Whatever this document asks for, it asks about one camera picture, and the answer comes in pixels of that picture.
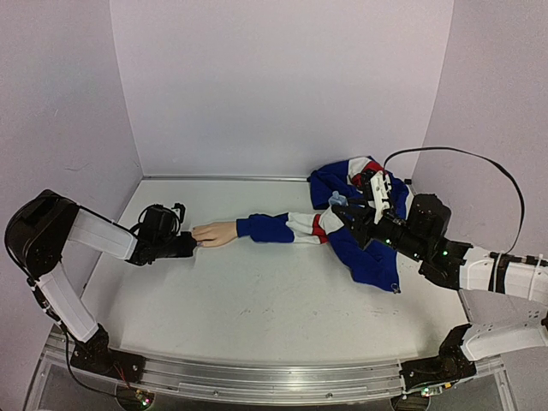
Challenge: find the nail polish bottle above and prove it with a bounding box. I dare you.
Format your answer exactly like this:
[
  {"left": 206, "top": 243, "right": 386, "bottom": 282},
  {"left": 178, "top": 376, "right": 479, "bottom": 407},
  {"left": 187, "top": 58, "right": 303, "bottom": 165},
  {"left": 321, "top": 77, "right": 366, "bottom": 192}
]
[{"left": 328, "top": 191, "right": 348, "bottom": 207}]

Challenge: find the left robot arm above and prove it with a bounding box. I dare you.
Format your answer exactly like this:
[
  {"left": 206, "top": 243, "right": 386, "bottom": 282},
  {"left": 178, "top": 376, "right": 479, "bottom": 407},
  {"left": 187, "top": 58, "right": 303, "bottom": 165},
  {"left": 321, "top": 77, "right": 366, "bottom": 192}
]
[{"left": 4, "top": 189, "right": 197, "bottom": 374}]

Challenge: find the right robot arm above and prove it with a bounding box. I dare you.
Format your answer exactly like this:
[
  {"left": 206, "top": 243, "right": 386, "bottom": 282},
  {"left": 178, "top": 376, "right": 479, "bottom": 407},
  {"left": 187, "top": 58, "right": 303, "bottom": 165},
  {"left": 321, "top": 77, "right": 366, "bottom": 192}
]
[{"left": 331, "top": 194, "right": 547, "bottom": 361}]

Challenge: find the mannequin hand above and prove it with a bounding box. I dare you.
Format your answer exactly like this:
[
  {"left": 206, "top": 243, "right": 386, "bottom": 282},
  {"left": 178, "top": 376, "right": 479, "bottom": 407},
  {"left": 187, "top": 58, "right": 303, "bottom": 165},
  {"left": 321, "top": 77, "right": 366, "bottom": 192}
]
[{"left": 191, "top": 221, "right": 238, "bottom": 247}]

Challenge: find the blue white red jacket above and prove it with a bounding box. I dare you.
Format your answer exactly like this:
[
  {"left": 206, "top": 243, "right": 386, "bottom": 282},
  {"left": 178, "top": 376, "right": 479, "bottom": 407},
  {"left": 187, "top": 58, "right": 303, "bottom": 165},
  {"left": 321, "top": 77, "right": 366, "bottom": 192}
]
[{"left": 235, "top": 157, "right": 400, "bottom": 292}]

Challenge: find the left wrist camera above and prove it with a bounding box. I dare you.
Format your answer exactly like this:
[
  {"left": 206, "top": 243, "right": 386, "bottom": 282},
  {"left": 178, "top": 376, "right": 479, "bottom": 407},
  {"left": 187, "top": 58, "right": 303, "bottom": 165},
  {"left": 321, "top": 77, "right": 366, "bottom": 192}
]
[{"left": 171, "top": 202, "right": 186, "bottom": 234}]

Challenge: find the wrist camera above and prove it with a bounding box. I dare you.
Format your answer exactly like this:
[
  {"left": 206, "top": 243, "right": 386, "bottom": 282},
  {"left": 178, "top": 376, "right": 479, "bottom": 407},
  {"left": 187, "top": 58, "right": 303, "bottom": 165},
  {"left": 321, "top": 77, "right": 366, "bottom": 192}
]
[
  {"left": 171, "top": 202, "right": 186, "bottom": 234},
  {"left": 361, "top": 170, "right": 393, "bottom": 224}
]

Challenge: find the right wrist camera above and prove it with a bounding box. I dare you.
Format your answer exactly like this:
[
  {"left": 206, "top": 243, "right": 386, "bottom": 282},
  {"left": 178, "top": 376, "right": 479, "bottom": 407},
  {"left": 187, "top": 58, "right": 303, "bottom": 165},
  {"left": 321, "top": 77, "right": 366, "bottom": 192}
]
[{"left": 361, "top": 170, "right": 393, "bottom": 224}]

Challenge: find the black right camera cable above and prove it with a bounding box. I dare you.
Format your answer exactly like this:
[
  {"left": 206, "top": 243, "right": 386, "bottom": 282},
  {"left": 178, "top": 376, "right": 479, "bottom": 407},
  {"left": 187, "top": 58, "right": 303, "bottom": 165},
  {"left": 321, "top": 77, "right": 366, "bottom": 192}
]
[{"left": 383, "top": 146, "right": 526, "bottom": 256}]

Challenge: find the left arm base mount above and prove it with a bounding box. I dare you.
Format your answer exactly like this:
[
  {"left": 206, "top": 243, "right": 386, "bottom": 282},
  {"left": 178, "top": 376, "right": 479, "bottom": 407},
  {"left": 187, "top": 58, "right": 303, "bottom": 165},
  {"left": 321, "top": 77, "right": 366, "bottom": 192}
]
[{"left": 69, "top": 324, "right": 146, "bottom": 384}]

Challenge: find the aluminium front rail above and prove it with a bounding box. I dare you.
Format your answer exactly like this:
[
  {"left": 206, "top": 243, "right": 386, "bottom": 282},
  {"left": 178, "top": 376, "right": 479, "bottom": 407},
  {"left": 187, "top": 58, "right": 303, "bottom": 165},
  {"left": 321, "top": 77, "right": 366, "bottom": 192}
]
[{"left": 38, "top": 350, "right": 506, "bottom": 406}]

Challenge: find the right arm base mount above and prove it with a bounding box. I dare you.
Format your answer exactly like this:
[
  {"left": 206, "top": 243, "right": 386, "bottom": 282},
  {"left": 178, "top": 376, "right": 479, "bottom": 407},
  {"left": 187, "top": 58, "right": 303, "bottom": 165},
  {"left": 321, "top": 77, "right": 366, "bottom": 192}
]
[{"left": 399, "top": 324, "right": 477, "bottom": 393}]

